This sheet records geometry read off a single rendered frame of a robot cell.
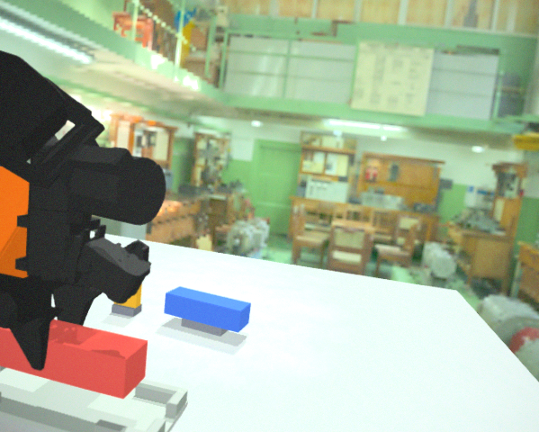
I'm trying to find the blue rectangular block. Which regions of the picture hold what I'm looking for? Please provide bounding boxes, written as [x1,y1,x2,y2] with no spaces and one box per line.
[164,286,251,333]

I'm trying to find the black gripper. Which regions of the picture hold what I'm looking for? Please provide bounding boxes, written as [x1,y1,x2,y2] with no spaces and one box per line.
[0,205,102,371]

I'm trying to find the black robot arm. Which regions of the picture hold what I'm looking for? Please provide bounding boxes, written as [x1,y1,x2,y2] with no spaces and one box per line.
[0,50,166,304]

